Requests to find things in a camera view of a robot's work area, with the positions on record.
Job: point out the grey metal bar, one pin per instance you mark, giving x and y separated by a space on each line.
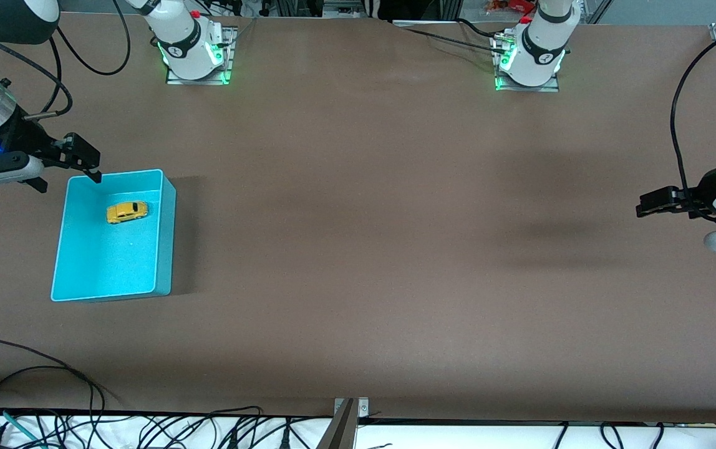
340 430

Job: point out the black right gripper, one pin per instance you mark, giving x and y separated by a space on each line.
19 138

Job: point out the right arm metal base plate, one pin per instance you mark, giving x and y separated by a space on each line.
228 56

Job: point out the turquoise plastic bin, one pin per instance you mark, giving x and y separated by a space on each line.
108 262

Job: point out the silver metal box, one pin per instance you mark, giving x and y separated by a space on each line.
342 7

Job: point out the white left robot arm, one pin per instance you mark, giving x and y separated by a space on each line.
536 73

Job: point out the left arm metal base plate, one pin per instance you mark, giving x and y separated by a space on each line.
526 89

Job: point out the silver bracket plate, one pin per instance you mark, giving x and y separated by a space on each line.
363 406

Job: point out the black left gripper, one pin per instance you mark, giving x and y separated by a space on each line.
705 192

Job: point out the yellow beetle toy car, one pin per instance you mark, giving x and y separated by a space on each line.
126 212

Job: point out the white lower shelf surface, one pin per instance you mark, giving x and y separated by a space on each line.
458 436

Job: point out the red orange package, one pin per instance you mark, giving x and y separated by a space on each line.
507 6

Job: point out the brown table cover mat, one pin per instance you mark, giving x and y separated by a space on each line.
358 249

